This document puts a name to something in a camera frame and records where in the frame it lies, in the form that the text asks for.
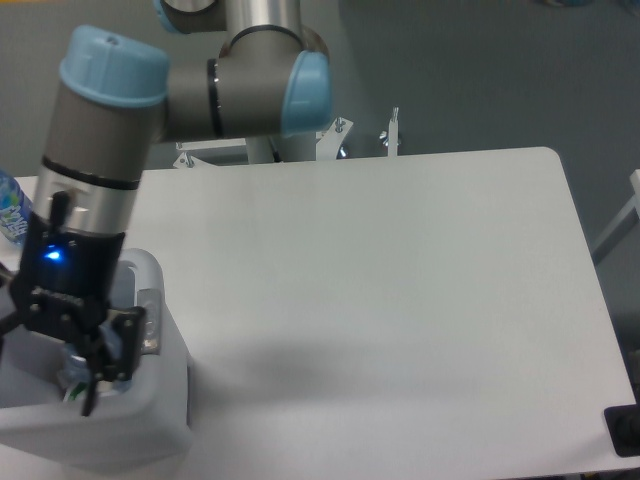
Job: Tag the black device at table edge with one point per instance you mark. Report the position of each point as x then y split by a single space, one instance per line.
623 425

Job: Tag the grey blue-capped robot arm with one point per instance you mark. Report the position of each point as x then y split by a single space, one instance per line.
117 96

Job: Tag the blue labelled water bottle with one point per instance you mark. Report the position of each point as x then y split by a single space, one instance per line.
15 210

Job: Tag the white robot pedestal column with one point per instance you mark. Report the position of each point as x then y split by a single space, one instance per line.
276 148

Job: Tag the clear crushed plastic bottle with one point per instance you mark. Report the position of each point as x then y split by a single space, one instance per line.
75 368

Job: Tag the green white trash in can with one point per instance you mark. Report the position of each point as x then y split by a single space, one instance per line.
77 391

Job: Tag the white frame at right edge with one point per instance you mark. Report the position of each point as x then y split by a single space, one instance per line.
619 226

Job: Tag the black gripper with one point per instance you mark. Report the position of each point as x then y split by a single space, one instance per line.
61 290

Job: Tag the white plastic trash can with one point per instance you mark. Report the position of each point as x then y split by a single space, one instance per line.
149 421

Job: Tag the white metal base bracket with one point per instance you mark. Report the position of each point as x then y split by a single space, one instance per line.
329 144

